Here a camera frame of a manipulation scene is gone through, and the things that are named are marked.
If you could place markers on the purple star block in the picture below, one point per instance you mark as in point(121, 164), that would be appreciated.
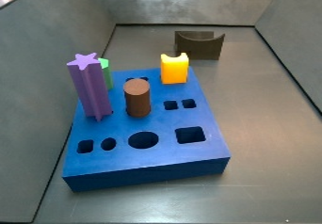
point(89, 85)

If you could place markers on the blue shape-sorter base block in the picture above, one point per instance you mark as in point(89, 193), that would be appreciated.
point(173, 143)

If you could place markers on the brown cylinder block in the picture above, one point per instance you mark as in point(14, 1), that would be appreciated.
point(136, 95)

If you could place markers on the green hexagonal block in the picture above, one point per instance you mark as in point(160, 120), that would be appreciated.
point(107, 74)

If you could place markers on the yellow arch block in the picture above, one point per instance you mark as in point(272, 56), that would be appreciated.
point(173, 69)

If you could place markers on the black curved fixture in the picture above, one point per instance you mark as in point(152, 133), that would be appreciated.
point(199, 44)

